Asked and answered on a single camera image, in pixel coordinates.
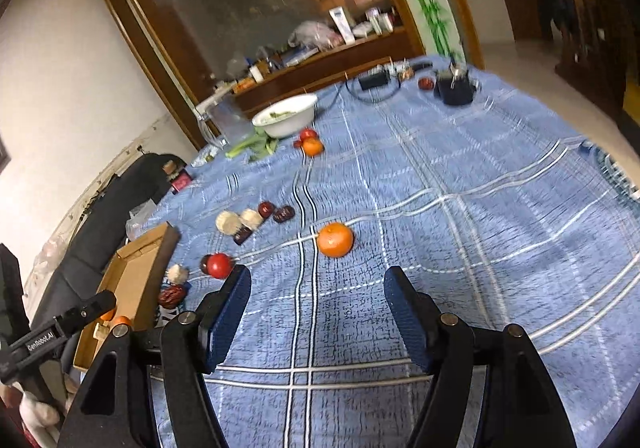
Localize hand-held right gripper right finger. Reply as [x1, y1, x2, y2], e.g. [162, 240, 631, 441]
[383, 265, 578, 448]

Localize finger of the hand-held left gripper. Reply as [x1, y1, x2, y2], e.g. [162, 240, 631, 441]
[55, 291, 118, 335]

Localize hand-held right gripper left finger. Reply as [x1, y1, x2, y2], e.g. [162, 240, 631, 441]
[59, 264, 252, 448]

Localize brown cardboard box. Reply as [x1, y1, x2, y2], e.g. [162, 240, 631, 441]
[72, 222, 182, 371]

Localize person's left hand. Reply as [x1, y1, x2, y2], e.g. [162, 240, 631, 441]
[2, 388, 61, 448]

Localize black leather sofa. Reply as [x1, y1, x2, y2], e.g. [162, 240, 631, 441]
[22, 153, 173, 379]

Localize clear plastic bag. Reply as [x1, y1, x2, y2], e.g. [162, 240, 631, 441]
[125, 208, 151, 241]

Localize dark red jar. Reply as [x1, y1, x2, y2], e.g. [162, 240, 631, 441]
[170, 169, 193, 195]

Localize green leafy vegetable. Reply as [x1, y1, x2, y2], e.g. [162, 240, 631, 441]
[225, 132, 281, 161]

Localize clear glass pitcher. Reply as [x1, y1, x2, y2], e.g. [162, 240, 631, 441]
[192, 81, 253, 149]

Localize white bowl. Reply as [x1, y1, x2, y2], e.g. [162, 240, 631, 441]
[251, 95, 319, 139]

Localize black power adapter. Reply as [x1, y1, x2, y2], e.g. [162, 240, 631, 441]
[359, 71, 392, 90]

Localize small electronic parts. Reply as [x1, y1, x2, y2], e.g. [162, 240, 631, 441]
[387, 59, 416, 79]

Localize wooden counter ledge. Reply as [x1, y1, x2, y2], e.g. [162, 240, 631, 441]
[230, 26, 426, 116]

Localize white plastic bag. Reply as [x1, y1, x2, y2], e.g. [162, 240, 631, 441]
[289, 20, 336, 49]

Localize white tube box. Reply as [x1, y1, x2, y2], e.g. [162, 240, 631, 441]
[328, 7, 357, 45]

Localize dark wooden cabinet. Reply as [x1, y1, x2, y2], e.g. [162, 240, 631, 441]
[555, 0, 640, 119]

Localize dark hanging clothes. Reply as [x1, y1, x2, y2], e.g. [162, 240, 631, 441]
[539, 0, 581, 42]

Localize black cable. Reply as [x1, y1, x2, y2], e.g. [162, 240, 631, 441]
[345, 75, 404, 104]

